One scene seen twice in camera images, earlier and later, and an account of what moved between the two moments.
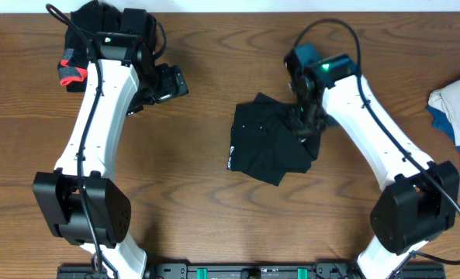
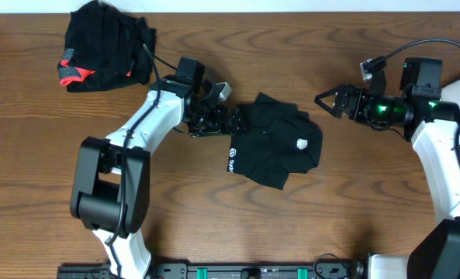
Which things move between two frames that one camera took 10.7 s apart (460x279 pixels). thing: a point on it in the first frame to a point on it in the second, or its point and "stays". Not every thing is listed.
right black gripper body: [308, 120] to [371, 110]
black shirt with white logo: [266, 142] stays
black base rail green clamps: [254, 270] stays
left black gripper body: [159, 86] to [204, 118]
